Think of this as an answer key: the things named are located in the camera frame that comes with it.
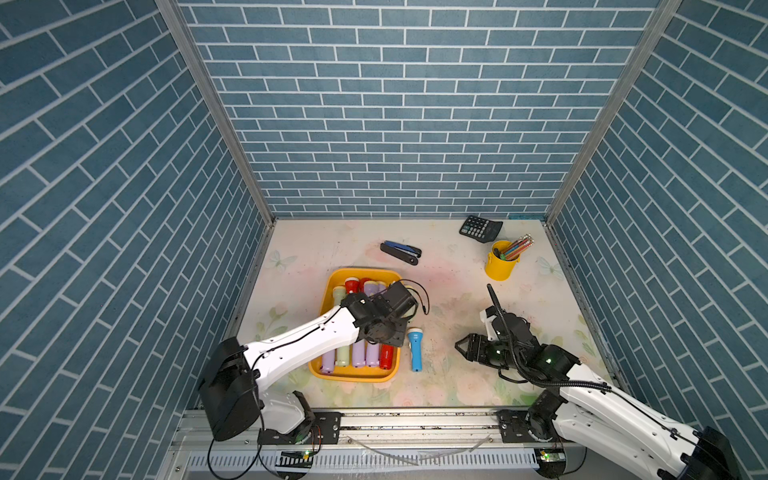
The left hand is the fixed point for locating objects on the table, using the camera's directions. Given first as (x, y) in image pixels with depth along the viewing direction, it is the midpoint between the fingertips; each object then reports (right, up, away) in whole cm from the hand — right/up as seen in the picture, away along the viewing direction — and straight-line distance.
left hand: (404, 338), depth 78 cm
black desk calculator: (+30, +31, +38) cm, 57 cm away
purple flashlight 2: (-21, -8, +4) cm, 23 cm away
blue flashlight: (+4, -2, +9) cm, 10 cm away
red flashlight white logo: (-17, +11, +19) cm, 28 cm away
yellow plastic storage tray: (-22, +14, +19) cm, 32 cm away
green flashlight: (-17, -7, +5) cm, 19 cm away
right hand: (+16, -3, +2) cm, 17 cm away
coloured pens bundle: (+36, +22, +18) cm, 46 cm away
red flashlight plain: (-5, -7, +5) cm, 9 cm away
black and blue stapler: (0, +22, +31) cm, 38 cm away
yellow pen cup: (+32, +17, +22) cm, 42 cm away
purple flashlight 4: (-9, -6, +5) cm, 12 cm away
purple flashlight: (-10, +11, +16) cm, 22 cm away
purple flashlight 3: (-12, -6, +5) cm, 15 cm away
